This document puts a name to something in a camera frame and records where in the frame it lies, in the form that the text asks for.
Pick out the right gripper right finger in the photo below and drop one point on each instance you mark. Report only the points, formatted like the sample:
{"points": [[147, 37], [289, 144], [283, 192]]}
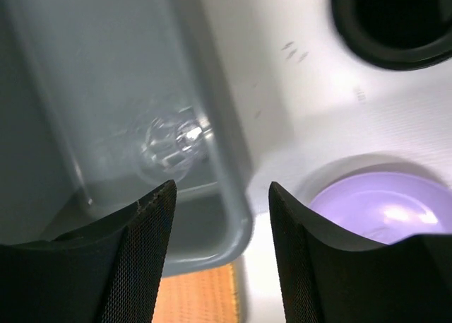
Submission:
{"points": [[329, 274]]}

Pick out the black round plate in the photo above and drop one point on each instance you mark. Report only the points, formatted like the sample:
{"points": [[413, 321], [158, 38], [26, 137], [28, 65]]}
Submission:
{"points": [[399, 35]]}

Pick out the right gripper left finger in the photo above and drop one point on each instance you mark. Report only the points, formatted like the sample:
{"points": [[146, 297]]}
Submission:
{"points": [[107, 271]]}

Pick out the grey plastic bin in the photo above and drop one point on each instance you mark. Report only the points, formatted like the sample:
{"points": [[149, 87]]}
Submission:
{"points": [[80, 82]]}

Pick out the purple round plate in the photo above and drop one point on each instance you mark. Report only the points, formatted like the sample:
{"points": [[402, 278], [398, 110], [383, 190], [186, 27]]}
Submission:
{"points": [[386, 207]]}

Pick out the clear plastic cup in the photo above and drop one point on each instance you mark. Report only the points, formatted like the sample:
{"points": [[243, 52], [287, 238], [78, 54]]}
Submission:
{"points": [[171, 147]]}

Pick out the woven bamboo square tray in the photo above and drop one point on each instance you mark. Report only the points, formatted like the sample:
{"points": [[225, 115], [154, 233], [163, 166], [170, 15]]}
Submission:
{"points": [[203, 296]]}

